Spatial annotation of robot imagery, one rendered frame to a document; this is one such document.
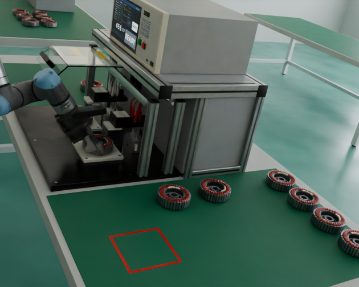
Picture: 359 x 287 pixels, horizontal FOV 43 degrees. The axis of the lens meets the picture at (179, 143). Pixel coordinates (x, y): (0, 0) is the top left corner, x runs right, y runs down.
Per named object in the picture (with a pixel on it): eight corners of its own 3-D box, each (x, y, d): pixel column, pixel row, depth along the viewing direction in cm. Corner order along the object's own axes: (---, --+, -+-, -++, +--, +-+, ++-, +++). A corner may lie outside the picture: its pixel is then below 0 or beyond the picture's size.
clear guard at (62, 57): (51, 81, 162) (52, 65, 160) (36, 59, 181) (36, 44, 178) (135, 81, 178) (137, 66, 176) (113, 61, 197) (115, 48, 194)
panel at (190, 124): (180, 173, 168) (196, 97, 155) (116, 102, 218) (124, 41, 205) (183, 173, 168) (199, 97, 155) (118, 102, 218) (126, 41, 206)
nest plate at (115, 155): (84, 163, 162) (84, 160, 162) (72, 143, 174) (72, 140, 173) (123, 159, 169) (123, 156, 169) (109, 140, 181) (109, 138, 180)
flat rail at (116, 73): (150, 111, 151) (151, 103, 150) (91, 53, 198) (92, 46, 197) (153, 111, 152) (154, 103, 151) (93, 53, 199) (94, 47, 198)
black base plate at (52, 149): (51, 192, 147) (51, 185, 146) (13, 111, 195) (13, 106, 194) (179, 177, 170) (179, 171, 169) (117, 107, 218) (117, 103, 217)
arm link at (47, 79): (36, 68, 152) (56, 64, 149) (53, 93, 159) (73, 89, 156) (26, 83, 147) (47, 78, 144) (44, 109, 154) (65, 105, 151)
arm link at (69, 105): (66, 89, 158) (73, 98, 152) (73, 98, 161) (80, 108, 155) (48, 101, 157) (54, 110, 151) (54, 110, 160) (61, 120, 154)
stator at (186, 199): (190, 212, 149) (192, 203, 148) (156, 209, 148) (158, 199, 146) (187, 194, 159) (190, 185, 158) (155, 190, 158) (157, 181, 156)
